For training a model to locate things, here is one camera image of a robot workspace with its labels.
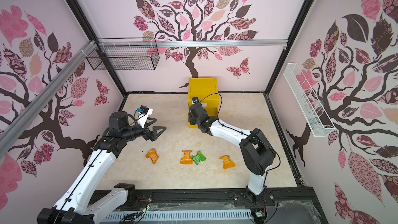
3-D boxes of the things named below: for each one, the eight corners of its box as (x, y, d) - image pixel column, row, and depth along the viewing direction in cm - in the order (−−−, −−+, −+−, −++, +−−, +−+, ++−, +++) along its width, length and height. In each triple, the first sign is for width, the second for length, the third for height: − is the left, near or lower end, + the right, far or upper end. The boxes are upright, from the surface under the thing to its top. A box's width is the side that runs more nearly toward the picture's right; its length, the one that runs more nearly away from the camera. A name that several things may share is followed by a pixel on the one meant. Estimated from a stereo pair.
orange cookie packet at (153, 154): (145, 157, 90) (144, 155, 88) (153, 149, 93) (152, 147, 92) (154, 164, 87) (153, 162, 86) (162, 155, 90) (161, 154, 89)
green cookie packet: (196, 165, 86) (196, 164, 85) (191, 157, 90) (191, 155, 88) (206, 158, 89) (206, 157, 87) (200, 151, 92) (200, 149, 90)
